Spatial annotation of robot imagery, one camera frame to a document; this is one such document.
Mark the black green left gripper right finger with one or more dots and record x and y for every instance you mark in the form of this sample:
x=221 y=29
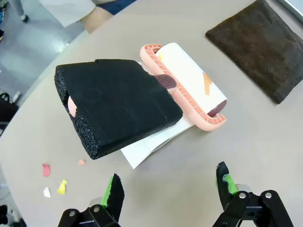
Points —
x=223 y=186

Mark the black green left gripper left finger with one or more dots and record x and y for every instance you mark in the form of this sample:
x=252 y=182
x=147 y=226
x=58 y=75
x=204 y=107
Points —
x=116 y=196

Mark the dark brown cloth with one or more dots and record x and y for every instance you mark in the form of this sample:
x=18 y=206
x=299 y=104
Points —
x=258 y=47

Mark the person's right hand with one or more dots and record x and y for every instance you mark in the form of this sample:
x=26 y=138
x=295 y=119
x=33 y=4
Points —
x=97 y=19

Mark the small orange paper scrap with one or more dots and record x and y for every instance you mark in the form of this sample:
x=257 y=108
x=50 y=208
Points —
x=81 y=162

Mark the white folded roller stand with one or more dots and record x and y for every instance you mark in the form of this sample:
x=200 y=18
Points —
x=142 y=151

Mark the yellow paper scrap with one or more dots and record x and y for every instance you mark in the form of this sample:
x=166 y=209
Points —
x=62 y=188

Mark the white paper scrap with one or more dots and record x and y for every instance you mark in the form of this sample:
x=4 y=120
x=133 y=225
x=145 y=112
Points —
x=47 y=192

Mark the pink paper scrap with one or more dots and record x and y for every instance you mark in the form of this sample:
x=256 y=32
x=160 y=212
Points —
x=46 y=170

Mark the black fabric bag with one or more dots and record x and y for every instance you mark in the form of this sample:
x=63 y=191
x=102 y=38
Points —
x=7 y=113

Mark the dark blue trousers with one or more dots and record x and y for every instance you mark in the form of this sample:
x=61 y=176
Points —
x=116 y=4

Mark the grey stand leg with caster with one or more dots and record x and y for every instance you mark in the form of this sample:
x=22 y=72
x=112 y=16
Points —
x=23 y=14

